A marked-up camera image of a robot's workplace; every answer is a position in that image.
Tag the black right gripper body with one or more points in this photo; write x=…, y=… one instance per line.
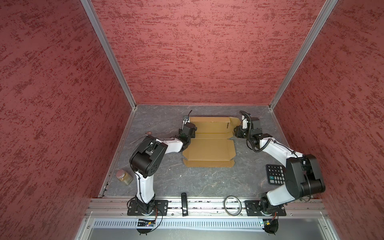
x=241, y=132

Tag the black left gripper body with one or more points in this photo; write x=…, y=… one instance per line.
x=192, y=136

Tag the brown cardboard box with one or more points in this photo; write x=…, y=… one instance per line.
x=212, y=146

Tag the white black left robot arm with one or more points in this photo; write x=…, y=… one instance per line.
x=147, y=157

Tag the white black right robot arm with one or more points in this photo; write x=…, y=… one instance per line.
x=302, y=176

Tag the silver metal spoon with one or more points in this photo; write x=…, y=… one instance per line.
x=142, y=137

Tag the black calculator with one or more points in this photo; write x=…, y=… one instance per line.
x=276, y=174

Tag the black handheld device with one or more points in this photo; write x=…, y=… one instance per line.
x=184, y=202

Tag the small glass jar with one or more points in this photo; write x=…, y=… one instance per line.
x=124, y=177

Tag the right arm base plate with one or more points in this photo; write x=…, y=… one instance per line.
x=263, y=209

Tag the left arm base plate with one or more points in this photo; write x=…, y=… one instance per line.
x=138, y=208

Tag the white slotted cable duct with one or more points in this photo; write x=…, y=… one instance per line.
x=179, y=223

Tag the aluminium front rail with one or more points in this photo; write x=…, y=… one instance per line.
x=204, y=208

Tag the right rear aluminium corner post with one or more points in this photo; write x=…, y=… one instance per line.
x=317, y=26

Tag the aluminium corner post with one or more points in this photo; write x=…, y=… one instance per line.
x=317, y=26
x=92, y=15

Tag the left rear aluminium corner post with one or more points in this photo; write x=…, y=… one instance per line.
x=92, y=15

